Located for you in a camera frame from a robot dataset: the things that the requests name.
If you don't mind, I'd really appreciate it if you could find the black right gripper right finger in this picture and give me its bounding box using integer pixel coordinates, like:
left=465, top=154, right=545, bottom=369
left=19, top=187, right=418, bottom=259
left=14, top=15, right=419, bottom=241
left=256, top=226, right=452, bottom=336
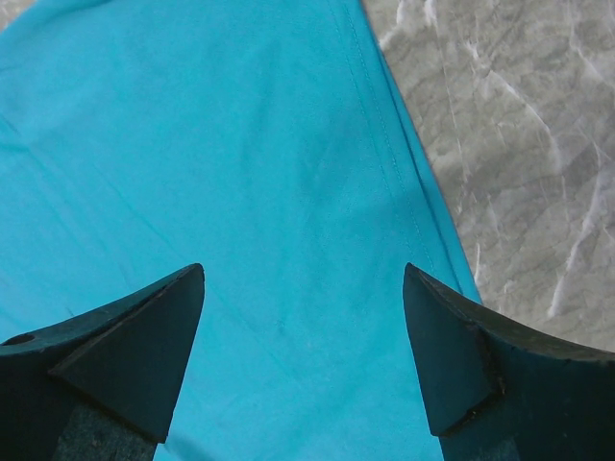
left=403, top=264, right=614, bottom=461

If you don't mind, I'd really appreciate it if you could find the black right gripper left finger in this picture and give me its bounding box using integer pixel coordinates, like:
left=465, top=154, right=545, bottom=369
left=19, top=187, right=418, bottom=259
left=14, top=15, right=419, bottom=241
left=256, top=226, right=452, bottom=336
left=1, top=263, right=205, bottom=460

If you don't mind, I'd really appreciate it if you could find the turquoise t shirt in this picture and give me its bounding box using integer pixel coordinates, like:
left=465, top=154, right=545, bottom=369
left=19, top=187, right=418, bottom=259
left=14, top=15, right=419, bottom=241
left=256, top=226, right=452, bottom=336
left=1, top=1, right=479, bottom=460

